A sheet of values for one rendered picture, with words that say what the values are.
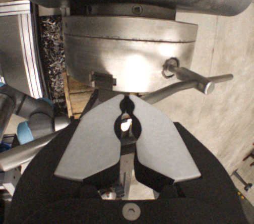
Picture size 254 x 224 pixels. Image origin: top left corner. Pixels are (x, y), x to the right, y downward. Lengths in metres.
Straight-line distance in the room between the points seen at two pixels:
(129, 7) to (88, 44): 0.10
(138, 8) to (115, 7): 0.04
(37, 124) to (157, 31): 0.37
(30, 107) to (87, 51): 0.31
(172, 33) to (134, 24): 0.06
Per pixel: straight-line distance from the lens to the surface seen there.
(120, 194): 1.26
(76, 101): 0.65
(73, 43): 0.29
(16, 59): 1.33
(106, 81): 0.27
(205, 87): 0.22
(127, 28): 0.24
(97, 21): 0.25
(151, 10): 0.30
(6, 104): 0.46
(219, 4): 0.34
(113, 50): 0.24
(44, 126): 0.45
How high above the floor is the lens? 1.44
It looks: 54 degrees down
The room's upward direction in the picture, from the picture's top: 143 degrees clockwise
